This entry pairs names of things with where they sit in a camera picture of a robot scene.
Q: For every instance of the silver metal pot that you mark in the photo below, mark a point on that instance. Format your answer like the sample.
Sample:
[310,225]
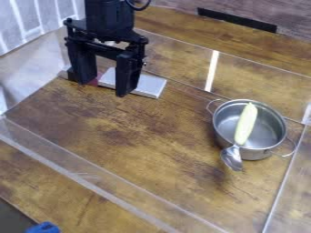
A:
[268,139]

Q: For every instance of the black wall strip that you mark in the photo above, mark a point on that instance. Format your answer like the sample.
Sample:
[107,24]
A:
[238,20]

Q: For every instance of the spoon with yellow handle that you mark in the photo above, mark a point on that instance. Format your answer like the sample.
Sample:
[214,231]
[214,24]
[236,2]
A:
[230,154]

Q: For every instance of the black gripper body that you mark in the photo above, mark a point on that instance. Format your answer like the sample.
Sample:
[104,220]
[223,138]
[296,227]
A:
[103,42]

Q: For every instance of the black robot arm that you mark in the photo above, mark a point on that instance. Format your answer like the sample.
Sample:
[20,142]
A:
[112,13]

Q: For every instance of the blue object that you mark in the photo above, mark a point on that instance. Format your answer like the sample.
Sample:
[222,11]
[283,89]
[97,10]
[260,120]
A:
[44,227]

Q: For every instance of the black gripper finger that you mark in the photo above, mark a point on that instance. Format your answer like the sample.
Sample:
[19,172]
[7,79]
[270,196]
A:
[83,61]
[127,73]

